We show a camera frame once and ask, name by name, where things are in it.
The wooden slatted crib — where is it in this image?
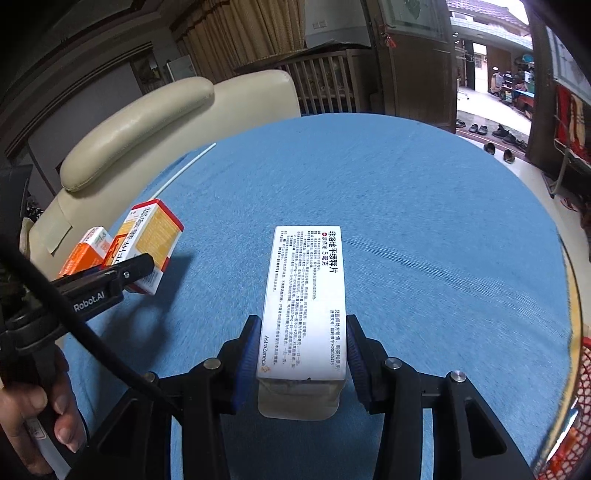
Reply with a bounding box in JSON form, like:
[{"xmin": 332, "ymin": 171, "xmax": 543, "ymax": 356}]
[{"xmin": 233, "ymin": 48, "xmax": 375, "ymax": 116}]

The pale framed board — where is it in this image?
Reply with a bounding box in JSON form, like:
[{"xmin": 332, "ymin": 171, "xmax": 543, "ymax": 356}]
[{"xmin": 166, "ymin": 54, "xmax": 198, "ymax": 84}]

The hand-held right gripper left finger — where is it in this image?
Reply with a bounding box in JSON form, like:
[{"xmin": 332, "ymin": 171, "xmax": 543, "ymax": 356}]
[{"xmin": 69, "ymin": 315, "xmax": 264, "ymax": 480}]

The small orange medicine box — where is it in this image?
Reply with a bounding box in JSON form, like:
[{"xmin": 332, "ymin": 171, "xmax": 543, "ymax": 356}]
[{"xmin": 58, "ymin": 226, "xmax": 116, "ymax": 280}]

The brown wooden door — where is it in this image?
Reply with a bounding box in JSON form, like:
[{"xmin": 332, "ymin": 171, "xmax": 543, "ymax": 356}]
[{"xmin": 367, "ymin": 0, "xmax": 460, "ymax": 134}]

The blue and white medicine box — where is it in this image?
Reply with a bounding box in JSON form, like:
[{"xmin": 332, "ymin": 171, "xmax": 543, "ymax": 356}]
[{"xmin": 255, "ymin": 225, "xmax": 348, "ymax": 421}]

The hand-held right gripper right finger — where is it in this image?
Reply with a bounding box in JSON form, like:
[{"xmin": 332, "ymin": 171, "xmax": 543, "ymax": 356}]
[{"xmin": 345, "ymin": 314, "xmax": 536, "ymax": 480}]

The cream leather armchair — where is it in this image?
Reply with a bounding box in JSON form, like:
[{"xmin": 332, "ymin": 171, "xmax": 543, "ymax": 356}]
[{"xmin": 28, "ymin": 69, "xmax": 301, "ymax": 268}]

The blue tablecloth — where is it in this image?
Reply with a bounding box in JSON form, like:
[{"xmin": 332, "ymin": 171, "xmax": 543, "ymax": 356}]
[{"xmin": 60, "ymin": 113, "xmax": 575, "ymax": 480}]

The person's left hand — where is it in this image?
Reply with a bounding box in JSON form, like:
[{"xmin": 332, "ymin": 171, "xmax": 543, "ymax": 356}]
[{"xmin": 0, "ymin": 351, "xmax": 88, "ymax": 476}]

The red plastic basket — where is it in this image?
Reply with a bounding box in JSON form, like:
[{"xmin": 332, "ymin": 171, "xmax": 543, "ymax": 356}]
[{"xmin": 533, "ymin": 335, "xmax": 591, "ymax": 480}]

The framed wall picture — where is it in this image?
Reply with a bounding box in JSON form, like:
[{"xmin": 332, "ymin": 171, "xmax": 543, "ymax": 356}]
[{"xmin": 547, "ymin": 28, "xmax": 591, "ymax": 88}]

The thin white stick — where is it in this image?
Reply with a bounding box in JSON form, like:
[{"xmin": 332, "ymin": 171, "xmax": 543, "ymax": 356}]
[{"xmin": 150, "ymin": 143, "xmax": 217, "ymax": 201}]

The beige curtain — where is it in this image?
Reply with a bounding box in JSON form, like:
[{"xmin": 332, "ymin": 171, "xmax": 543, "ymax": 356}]
[{"xmin": 173, "ymin": 0, "xmax": 308, "ymax": 84}]

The dark framed picture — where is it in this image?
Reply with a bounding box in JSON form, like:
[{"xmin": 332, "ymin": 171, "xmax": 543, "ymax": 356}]
[{"xmin": 130, "ymin": 48, "xmax": 166, "ymax": 88}]

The white and orange medicine box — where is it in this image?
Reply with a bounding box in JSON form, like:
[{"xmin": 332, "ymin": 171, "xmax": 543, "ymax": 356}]
[{"xmin": 105, "ymin": 198, "xmax": 184, "ymax": 296}]

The black cable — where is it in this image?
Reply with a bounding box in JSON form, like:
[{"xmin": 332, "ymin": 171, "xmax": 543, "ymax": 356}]
[{"xmin": 0, "ymin": 233, "xmax": 185, "ymax": 416}]

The metal frame chair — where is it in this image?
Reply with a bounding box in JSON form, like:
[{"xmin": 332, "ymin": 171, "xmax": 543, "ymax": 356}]
[{"xmin": 549, "ymin": 138, "xmax": 591, "ymax": 199}]

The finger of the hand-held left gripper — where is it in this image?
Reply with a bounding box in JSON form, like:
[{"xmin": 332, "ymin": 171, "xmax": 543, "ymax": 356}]
[{"xmin": 54, "ymin": 252, "xmax": 156, "ymax": 291}]

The red patterned cloth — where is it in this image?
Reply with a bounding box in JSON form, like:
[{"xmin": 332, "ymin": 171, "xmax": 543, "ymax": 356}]
[{"xmin": 554, "ymin": 85, "xmax": 591, "ymax": 160}]

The group of shoes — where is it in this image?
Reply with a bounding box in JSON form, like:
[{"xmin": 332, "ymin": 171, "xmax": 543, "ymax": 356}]
[{"xmin": 455, "ymin": 119, "xmax": 527, "ymax": 163}]

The door poster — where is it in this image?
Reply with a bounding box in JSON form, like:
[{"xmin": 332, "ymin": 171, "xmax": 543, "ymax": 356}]
[{"xmin": 381, "ymin": 0, "xmax": 451, "ymax": 33}]

